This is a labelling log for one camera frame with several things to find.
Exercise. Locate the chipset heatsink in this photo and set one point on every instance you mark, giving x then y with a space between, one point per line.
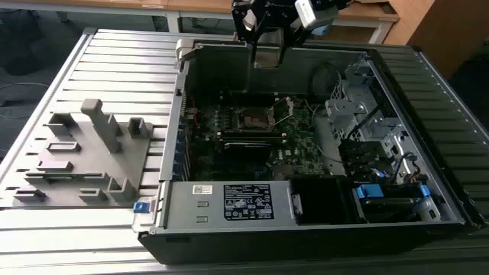
283 170

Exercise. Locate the green RAM stick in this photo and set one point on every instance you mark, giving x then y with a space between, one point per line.
63 177

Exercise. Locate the wooden cabinet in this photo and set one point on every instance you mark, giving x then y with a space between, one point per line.
439 28

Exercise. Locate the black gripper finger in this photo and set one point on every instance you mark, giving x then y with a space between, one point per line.
283 57
255 57

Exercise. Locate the silver power supply unit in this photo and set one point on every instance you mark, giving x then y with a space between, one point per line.
183 206

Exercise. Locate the wooden desk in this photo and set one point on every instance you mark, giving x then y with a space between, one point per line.
363 15
95 3

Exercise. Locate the green motherboard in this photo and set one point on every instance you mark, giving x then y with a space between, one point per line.
302 143

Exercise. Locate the CPU socket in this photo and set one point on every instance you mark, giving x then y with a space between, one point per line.
254 120

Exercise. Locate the silver CPU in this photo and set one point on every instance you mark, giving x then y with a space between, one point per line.
267 61

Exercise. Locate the blue case latch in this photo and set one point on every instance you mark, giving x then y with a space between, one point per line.
141 207

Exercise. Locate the metal drive cage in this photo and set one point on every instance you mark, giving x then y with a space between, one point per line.
345 110

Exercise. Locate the black PC case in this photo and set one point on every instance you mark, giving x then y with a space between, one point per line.
267 249

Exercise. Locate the blue disk carrier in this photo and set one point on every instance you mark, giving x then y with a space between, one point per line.
368 191

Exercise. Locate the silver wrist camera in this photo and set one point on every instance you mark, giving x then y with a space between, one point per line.
315 11
250 21

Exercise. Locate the blue plastic clip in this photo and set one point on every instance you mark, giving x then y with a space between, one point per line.
426 193

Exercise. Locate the grey parts rack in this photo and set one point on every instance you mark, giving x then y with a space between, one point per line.
95 160

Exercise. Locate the metal locking lever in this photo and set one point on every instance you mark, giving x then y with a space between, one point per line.
290 119

